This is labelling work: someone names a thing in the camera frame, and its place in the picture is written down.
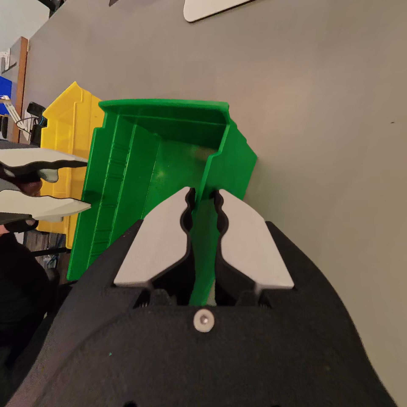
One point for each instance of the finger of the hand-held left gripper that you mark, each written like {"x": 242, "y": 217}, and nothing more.
{"x": 41, "y": 206}
{"x": 38, "y": 156}

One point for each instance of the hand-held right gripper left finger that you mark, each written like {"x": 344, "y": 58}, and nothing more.
{"x": 155, "y": 241}

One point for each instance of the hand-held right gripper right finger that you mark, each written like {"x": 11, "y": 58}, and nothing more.
{"x": 251, "y": 248}

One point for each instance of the yellow plastic box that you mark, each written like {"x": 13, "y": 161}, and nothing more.
{"x": 63, "y": 127}

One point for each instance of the green plastic box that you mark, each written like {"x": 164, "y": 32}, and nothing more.
{"x": 127, "y": 190}

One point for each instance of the blue box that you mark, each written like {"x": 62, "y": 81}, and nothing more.
{"x": 4, "y": 95}

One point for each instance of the wooden panel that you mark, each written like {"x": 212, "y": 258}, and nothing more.
{"x": 21, "y": 79}

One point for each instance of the white flat board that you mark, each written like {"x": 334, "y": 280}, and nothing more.
{"x": 210, "y": 8}

